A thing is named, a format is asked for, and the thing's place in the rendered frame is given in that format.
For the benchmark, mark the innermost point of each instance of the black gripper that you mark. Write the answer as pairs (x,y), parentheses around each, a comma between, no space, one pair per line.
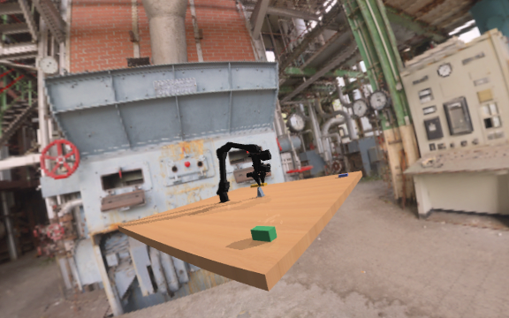
(255,175)

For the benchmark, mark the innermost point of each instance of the green block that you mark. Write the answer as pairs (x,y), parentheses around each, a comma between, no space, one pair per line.
(264,233)

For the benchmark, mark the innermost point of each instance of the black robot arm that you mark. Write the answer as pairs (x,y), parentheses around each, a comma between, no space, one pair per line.
(221,156)

